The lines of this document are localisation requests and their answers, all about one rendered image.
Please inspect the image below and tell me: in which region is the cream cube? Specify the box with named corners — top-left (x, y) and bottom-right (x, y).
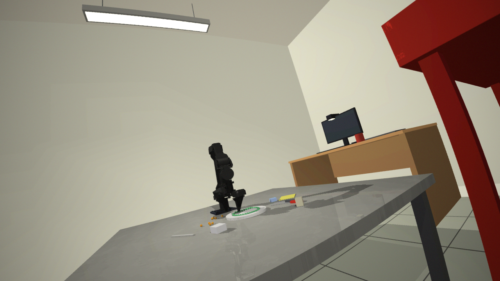
top-left (295, 196), bottom-right (304, 207)

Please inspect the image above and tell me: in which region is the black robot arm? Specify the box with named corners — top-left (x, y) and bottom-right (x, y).
top-left (209, 143), bottom-right (234, 198)

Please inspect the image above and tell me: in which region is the white round board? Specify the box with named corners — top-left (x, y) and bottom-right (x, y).
top-left (226, 206), bottom-right (266, 221)

